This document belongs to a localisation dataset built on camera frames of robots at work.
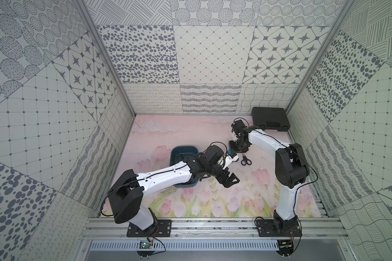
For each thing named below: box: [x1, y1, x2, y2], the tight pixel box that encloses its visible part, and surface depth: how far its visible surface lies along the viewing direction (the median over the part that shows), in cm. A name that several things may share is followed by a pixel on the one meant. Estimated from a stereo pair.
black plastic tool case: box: [251, 106, 291, 132], surface depth 117 cm
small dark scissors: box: [240, 153, 253, 166], surface depth 98 cm
